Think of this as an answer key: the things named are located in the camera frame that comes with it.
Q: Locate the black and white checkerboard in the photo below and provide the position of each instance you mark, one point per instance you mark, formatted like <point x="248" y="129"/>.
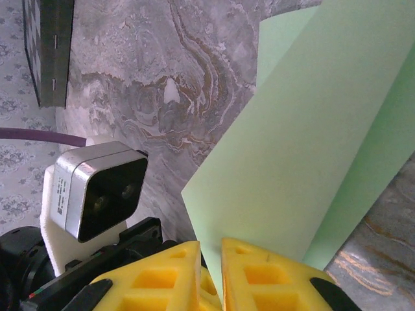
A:
<point x="48" y="48"/>

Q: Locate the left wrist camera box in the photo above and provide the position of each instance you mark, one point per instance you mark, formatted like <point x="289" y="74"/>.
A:
<point x="107" y="194"/>

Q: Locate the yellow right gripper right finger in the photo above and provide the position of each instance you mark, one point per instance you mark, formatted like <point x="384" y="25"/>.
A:
<point x="269" y="282"/>

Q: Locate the light green paper sheet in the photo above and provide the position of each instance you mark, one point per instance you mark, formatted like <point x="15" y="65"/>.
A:
<point x="308" y="129"/>

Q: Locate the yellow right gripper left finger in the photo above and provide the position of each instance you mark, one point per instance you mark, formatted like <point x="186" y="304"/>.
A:
<point x="155" y="278"/>

